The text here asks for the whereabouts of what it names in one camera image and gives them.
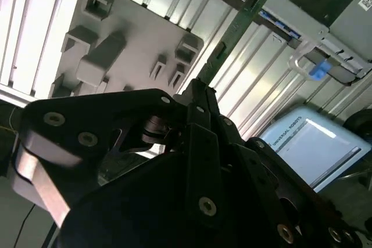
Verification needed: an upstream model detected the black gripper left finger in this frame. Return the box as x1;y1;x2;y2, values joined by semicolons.
11;81;220;231

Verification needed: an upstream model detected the green RAM stick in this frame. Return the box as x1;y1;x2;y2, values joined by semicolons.
195;0;278;86

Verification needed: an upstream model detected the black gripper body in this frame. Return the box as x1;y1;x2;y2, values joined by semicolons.
56;152;280;248

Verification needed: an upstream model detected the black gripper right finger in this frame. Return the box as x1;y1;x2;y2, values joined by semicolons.
205;88;364;248

